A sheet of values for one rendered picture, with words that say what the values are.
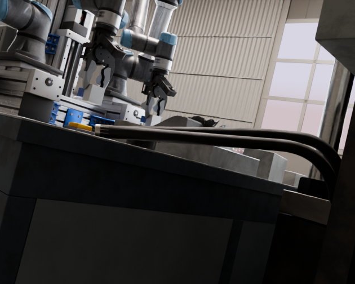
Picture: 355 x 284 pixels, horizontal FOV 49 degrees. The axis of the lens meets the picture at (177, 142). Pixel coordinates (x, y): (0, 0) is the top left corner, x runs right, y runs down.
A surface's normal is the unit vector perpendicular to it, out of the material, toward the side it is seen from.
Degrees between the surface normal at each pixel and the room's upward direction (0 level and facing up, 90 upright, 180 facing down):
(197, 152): 90
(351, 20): 90
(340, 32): 90
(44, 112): 90
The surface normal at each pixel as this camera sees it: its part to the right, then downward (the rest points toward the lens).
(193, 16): -0.58, -0.18
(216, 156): 0.70, 0.14
